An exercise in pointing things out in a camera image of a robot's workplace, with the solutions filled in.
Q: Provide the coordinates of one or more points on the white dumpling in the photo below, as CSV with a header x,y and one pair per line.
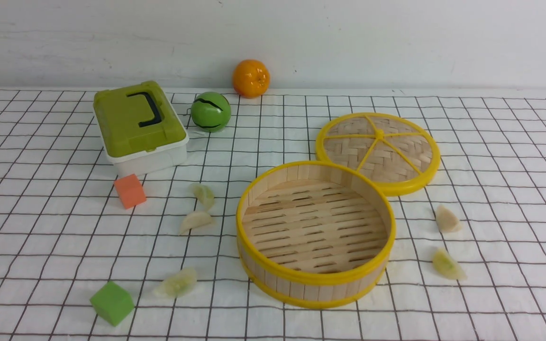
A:
x,y
193,220
446,220

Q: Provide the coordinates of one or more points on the green foam cube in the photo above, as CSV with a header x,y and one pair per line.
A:
x,y
112,303

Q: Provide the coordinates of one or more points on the pale green dumpling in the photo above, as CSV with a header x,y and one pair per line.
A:
x,y
204,195

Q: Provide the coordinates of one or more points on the bamboo steamer tray yellow rim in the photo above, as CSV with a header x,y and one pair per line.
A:
x,y
314,234

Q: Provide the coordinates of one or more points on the checkered white tablecloth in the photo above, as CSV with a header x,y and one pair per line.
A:
x,y
64,233

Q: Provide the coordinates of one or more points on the woven bamboo steamer lid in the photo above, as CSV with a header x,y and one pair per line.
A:
x,y
398,156

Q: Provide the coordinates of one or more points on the green striped ball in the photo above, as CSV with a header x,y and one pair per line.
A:
x,y
211,111

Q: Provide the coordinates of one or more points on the greenish dumpling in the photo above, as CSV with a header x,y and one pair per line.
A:
x,y
179,284

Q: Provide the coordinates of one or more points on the orange fruit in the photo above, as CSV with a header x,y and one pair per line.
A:
x,y
251,78

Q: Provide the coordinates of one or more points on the orange foam cube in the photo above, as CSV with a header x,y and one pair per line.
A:
x,y
130,191

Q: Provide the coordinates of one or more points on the green lidded white box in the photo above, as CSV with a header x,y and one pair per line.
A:
x,y
140,130

